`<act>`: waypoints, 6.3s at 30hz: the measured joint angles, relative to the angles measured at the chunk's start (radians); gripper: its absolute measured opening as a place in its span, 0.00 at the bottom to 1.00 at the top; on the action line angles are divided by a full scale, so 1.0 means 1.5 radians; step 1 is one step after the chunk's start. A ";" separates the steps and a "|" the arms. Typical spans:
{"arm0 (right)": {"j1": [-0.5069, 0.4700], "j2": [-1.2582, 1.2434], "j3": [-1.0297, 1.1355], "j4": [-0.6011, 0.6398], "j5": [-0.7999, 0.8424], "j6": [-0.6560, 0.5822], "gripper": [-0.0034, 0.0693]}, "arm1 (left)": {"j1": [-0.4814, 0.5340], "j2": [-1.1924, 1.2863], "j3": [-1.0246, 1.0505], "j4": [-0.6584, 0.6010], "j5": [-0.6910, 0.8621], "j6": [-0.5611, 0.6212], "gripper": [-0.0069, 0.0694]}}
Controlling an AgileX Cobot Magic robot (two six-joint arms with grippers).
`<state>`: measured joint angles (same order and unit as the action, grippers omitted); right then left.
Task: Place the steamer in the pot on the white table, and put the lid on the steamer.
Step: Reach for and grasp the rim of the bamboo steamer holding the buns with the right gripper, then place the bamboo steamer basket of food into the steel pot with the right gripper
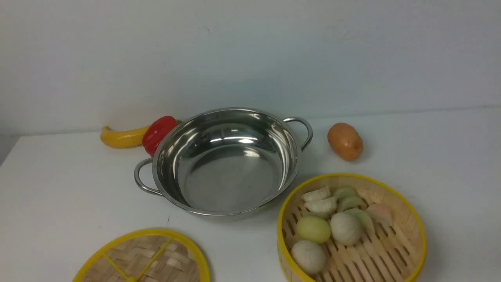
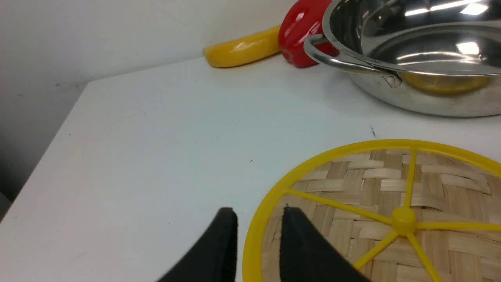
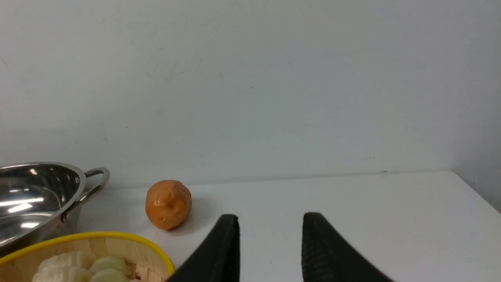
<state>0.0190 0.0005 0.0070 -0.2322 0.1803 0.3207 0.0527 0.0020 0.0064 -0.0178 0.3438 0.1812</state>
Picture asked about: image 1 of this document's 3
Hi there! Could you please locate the yellow rimmed bamboo steamer lid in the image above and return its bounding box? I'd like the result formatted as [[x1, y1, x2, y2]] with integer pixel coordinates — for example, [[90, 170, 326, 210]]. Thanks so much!
[[73, 228, 212, 282]]

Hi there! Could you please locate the stainless steel pot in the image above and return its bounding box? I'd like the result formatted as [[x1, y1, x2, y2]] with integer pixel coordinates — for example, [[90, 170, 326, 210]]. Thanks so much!
[[134, 108, 313, 217]]

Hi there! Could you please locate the yellow rimmed bamboo steamer basket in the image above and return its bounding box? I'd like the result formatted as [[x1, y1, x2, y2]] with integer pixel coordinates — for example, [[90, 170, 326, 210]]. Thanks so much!
[[277, 174, 427, 282]]

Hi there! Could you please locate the white toy dumpling upper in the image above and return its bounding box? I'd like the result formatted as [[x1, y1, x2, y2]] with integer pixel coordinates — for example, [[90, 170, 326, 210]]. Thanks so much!
[[301, 186, 331, 203]]

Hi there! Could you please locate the white toy dumpling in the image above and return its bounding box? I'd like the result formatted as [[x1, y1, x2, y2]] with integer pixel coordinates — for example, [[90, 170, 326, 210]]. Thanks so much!
[[304, 197, 337, 215], [301, 186, 331, 203]]

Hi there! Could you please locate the red toy bell pepper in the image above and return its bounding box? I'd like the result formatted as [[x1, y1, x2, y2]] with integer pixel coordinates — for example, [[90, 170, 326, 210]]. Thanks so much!
[[142, 116, 182, 157]]

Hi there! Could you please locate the brown toy potato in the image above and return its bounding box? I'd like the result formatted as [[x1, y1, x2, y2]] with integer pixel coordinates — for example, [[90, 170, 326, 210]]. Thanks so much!
[[327, 123, 364, 162]]

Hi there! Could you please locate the white toy dumpling lower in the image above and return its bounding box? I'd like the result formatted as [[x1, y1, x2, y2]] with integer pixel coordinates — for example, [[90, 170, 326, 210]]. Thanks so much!
[[304, 197, 337, 215]]

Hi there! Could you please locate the green toy dumpling upper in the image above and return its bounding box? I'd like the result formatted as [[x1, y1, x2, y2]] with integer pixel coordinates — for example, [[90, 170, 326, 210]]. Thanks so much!
[[332, 186, 358, 200]]

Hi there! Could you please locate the green toy dumpling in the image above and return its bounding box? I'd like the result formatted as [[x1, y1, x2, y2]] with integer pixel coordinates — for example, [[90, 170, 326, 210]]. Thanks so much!
[[343, 208, 375, 233], [332, 186, 358, 200], [337, 195, 367, 212]]

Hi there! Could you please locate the yellow-green toy bun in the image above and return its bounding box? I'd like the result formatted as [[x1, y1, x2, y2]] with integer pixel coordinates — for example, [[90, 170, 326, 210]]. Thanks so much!
[[296, 216, 332, 244]]

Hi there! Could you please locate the green toy dumpling middle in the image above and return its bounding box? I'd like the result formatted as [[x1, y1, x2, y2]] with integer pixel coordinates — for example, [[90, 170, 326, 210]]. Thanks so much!
[[337, 195, 367, 212]]

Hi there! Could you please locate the yellow toy banana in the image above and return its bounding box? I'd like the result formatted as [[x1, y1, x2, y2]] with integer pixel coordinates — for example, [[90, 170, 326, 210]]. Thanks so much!
[[100, 126, 149, 149]]

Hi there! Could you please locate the white toy bun middle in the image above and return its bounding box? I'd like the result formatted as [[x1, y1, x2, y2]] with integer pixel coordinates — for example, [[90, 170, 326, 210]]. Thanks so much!
[[330, 213, 362, 245]]

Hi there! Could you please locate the white toy bun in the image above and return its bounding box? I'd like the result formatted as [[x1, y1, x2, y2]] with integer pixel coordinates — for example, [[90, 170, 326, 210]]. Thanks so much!
[[290, 240, 326, 275], [330, 213, 362, 245]]

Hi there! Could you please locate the white toy bun front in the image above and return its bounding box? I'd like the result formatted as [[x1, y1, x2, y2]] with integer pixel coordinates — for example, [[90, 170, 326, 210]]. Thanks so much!
[[290, 240, 326, 275]]

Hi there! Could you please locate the green toy dumpling lower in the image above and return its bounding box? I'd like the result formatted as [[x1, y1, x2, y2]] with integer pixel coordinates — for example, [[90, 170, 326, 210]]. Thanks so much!
[[343, 208, 375, 233]]

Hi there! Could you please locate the pink toy dumpling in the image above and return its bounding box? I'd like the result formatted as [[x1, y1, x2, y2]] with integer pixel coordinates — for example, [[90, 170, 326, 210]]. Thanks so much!
[[365, 203, 393, 226]]

